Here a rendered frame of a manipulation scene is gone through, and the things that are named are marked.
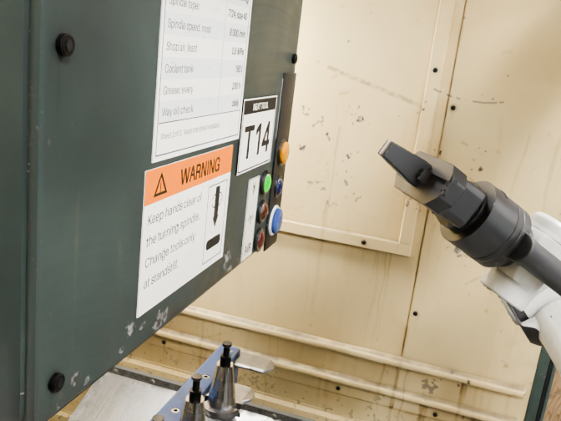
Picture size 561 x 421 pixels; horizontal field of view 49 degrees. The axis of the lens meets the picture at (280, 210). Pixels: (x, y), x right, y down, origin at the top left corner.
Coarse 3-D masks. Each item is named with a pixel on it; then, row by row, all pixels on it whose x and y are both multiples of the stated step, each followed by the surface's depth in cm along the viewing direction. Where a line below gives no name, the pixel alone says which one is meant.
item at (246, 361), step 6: (240, 354) 115; (246, 354) 115; (252, 354) 116; (240, 360) 113; (246, 360) 113; (252, 360) 114; (258, 360) 114; (264, 360) 114; (270, 360) 114; (234, 366) 112; (240, 366) 111; (246, 366) 111; (252, 366) 111; (258, 366) 112; (264, 366) 112; (270, 366) 112; (258, 372) 111; (264, 372) 110
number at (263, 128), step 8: (256, 120) 60; (264, 120) 62; (272, 120) 65; (256, 128) 60; (264, 128) 63; (256, 136) 61; (264, 136) 63; (256, 144) 61; (264, 144) 63; (256, 152) 62; (264, 152) 64
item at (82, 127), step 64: (0, 0) 28; (64, 0) 30; (128, 0) 35; (256, 0) 54; (0, 64) 29; (64, 64) 31; (128, 64) 36; (256, 64) 57; (0, 128) 30; (64, 128) 32; (128, 128) 38; (0, 192) 31; (64, 192) 33; (128, 192) 39; (0, 256) 32; (64, 256) 34; (128, 256) 41; (0, 320) 32; (64, 320) 35; (128, 320) 42; (0, 384) 33; (64, 384) 36
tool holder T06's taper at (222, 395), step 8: (216, 368) 95; (224, 368) 95; (232, 368) 96; (216, 376) 95; (224, 376) 95; (232, 376) 96; (216, 384) 95; (224, 384) 95; (232, 384) 96; (216, 392) 95; (224, 392) 95; (232, 392) 96; (208, 400) 97; (216, 400) 95; (224, 400) 95; (232, 400) 96; (216, 408) 96; (224, 408) 96
